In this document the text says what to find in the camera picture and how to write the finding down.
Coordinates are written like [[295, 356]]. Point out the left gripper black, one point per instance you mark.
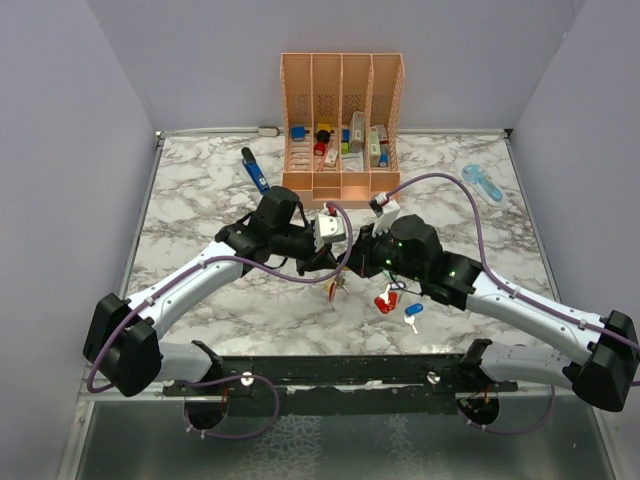
[[322, 259]]

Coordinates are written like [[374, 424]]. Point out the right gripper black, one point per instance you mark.
[[359, 258]]

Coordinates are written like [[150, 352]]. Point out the metal key holder red handle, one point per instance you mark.
[[338, 285]]

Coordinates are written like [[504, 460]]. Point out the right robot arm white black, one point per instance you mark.
[[594, 356]]

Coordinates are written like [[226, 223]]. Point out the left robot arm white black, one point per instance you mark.
[[124, 344]]

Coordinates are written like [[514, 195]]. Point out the red key tag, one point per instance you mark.
[[386, 302]]

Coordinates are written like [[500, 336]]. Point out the blue key tag with key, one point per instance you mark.
[[410, 314]]

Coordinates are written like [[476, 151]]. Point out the tall grey box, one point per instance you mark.
[[357, 132]]

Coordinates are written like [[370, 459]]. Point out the blue black stapler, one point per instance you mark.
[[254, 171]]

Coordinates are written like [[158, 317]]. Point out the white red box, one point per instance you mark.
[[378, 144]]

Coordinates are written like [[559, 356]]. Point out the black red stamp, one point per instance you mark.
[[323, 137]]

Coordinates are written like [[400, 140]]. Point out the blue cube in organizer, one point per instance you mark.
[[298, 133]]

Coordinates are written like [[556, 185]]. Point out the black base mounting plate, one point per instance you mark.
[[339, 385]]

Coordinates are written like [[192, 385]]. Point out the packaged blue toothbrush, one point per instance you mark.
[[482, 183]]

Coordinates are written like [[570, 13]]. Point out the peach desk organizer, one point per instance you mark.
[[329, 88]]

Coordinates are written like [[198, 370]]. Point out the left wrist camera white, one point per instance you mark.
[[328, 230]]

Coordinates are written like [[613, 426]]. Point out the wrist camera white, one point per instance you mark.
[[386, 210], [328, 230]]

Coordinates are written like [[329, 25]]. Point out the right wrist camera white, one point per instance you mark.
[[386, 210]]

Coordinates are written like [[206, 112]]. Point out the white plug on rail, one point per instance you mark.
[[268, 131]]

